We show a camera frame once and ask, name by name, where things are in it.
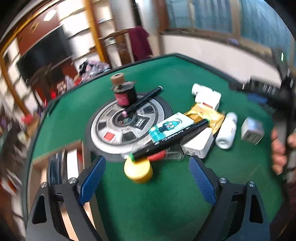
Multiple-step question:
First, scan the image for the white power adapter cube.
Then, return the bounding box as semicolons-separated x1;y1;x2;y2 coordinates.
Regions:
241;117;264;145

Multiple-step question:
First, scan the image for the white plastic bottle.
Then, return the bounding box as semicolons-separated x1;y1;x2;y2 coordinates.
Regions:
215;112;237;150

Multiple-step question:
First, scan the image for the golden foil packet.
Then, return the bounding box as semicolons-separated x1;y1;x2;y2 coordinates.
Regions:
184;103;225;134

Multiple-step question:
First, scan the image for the clear red lighter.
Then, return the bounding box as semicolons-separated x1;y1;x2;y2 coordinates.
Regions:
147;148;184;162

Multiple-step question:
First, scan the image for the black marker green cap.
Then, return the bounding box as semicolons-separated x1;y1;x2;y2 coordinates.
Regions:
128;119;210;162

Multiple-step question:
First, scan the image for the black marker pink cap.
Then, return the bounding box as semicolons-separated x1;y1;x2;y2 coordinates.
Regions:
121;86;163;118

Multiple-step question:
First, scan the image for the blue cartoon tissue pack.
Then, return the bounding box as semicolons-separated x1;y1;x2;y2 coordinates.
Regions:
149;113;194;143

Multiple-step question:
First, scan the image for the white pill bottle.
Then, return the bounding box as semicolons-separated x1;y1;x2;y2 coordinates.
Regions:
191;83;212;96

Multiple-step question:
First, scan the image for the person hand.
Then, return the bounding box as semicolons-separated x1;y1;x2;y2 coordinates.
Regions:
271;128;287;175

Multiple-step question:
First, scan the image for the floral cloth pile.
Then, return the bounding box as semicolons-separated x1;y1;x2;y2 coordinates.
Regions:
79;60;111;81

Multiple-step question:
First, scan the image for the black television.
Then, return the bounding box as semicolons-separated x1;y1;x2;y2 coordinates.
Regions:
16;26;73;81

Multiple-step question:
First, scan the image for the maroon garment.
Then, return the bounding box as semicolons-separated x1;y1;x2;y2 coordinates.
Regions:
128;26;153;61

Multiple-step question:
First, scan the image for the wooden chair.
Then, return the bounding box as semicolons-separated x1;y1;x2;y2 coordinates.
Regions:
98;28;134;68

